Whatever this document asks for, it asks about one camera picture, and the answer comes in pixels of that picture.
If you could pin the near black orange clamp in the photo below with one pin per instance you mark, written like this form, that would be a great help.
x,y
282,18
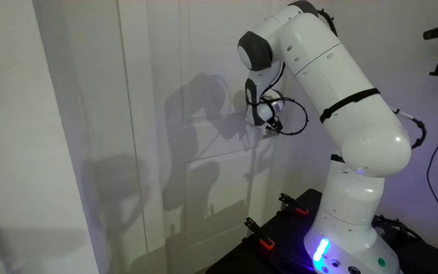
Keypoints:
x,y
260,237

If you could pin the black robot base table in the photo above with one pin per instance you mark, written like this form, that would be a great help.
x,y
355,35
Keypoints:
x,y
287,231

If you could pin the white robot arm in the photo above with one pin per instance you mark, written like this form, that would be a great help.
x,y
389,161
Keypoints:
x,y
371,143

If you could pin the black orange clamp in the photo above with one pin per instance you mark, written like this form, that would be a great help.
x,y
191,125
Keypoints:
x,y
260,237
292,206

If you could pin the far black orange clamp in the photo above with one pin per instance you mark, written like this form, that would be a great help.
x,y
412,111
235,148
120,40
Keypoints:
x,y
292,206

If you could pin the white panelled door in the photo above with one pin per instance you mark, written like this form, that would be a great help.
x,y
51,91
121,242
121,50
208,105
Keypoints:
x,y
150,94

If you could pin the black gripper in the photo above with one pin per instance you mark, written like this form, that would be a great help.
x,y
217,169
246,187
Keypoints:
x,y
267,113

